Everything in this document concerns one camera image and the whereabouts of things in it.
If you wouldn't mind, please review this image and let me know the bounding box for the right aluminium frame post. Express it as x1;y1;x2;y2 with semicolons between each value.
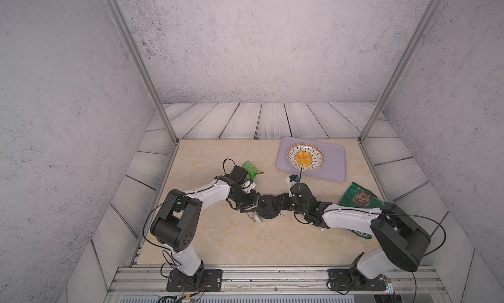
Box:
358;0;443;145

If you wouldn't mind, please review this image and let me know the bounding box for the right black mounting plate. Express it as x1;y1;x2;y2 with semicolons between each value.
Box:
328;268;387;292

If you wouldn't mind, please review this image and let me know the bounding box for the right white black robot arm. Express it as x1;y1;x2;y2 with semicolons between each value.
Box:
273;183;431;279

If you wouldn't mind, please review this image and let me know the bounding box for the small green snack packet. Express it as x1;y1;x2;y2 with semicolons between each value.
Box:
242;161;265;180

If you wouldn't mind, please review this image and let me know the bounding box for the white twin-bell alarm clock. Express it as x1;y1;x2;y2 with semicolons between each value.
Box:
253;195;283;224

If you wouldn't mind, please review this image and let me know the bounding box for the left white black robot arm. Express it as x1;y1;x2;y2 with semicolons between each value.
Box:
150;166;261;278

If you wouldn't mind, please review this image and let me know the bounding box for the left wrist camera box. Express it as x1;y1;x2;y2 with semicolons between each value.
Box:
241;179;256;193

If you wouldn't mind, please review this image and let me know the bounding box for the patterned white plate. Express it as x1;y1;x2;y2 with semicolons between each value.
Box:
287;144;324;172

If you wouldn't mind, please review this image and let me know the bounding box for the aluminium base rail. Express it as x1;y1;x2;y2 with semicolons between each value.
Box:
105;265;451;302

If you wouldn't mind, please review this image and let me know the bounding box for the lavender plastic tray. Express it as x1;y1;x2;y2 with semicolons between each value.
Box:
276;137;347;182

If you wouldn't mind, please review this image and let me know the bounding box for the large green chips bag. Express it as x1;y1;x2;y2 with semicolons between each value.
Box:
338;181;389;239

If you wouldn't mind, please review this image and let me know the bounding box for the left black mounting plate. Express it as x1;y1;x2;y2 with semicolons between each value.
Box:
166;269;223;292

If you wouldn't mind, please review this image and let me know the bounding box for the yellow food on plate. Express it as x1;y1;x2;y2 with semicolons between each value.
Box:
295;151;312;167

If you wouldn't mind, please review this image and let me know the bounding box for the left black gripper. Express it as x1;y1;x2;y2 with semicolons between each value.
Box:
230;188;266;212

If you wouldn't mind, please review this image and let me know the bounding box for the black mounting plate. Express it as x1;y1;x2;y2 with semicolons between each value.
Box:
166;269;223;292
328;268;387;292

